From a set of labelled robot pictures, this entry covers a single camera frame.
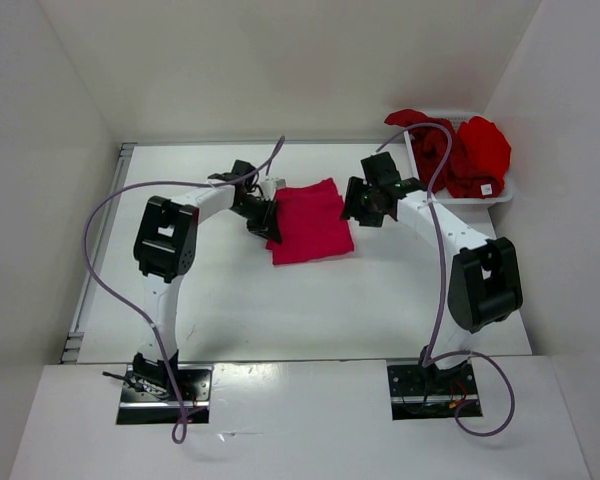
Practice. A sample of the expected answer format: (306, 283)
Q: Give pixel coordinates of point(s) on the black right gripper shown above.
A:
(355, 187)

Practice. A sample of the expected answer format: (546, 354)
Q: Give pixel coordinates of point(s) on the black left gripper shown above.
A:
(266, 224)

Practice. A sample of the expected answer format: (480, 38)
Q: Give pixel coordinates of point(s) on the pink red t shirt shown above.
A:
(310, 224)

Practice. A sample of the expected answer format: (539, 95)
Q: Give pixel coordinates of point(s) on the dark red t shirt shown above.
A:
(429, 145)

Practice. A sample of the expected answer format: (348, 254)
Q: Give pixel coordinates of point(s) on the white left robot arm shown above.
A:
(165, 249)

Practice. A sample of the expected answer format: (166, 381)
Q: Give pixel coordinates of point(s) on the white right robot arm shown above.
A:
(480, 281)

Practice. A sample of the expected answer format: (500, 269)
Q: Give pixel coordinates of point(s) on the white plastic laundry basket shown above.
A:
(456, 118)

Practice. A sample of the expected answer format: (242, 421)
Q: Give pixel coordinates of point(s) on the bright red t shirt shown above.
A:
(488, 152)

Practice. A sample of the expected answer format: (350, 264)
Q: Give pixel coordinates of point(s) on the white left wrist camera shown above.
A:
(270, 186)

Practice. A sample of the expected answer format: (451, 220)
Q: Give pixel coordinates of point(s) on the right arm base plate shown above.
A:
(417, 394)

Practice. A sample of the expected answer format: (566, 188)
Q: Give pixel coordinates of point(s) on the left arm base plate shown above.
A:
(142, 404)

